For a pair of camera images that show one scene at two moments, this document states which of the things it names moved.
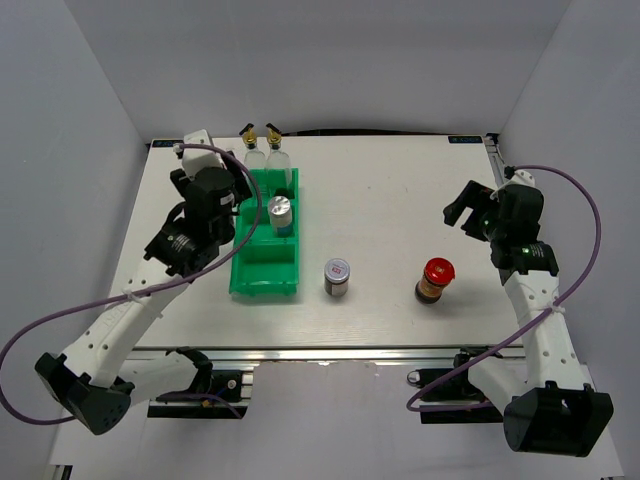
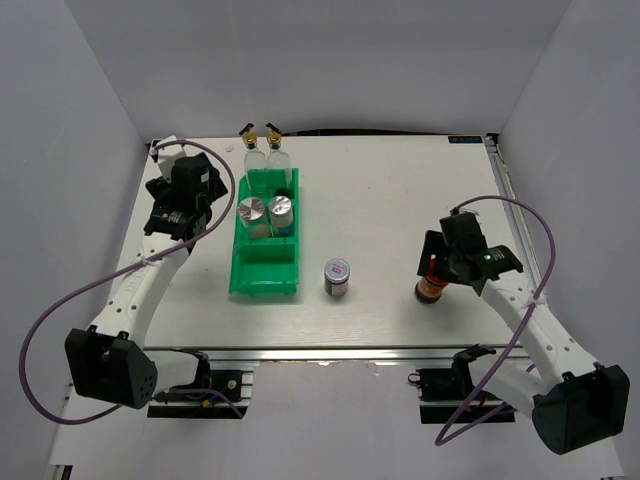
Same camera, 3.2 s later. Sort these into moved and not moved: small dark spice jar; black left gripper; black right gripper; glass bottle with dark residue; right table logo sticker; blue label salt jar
Moved: black left gripper; black right gripper
Not moved: right table logo sticker; glass bottle with dark residue; small dark spice jar; blue label salt jar
